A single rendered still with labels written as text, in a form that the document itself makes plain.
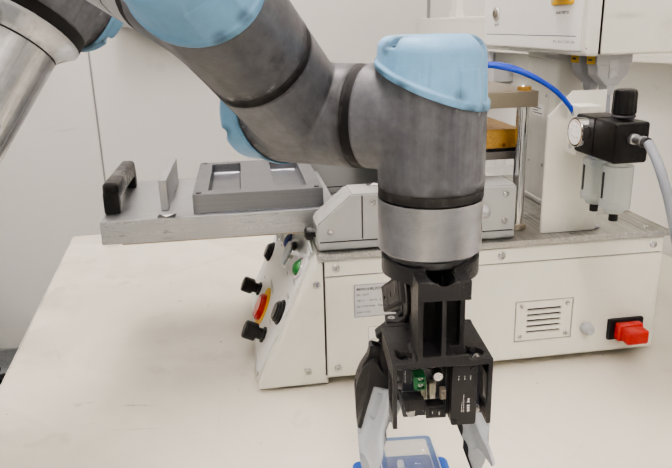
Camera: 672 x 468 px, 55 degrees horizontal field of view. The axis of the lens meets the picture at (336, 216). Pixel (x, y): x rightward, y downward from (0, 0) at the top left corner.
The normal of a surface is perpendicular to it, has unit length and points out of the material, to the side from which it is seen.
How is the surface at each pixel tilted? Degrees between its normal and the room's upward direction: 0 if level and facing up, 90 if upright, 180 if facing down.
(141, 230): 90
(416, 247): 91
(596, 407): 0
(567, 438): 0
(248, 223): 90
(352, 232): 90
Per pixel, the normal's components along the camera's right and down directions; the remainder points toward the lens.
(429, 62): -0.15, 0.26
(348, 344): 0.14, 0.28
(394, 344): -0.03, -0.96
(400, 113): -0.55, 0.17
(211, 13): 0.43, 0.72
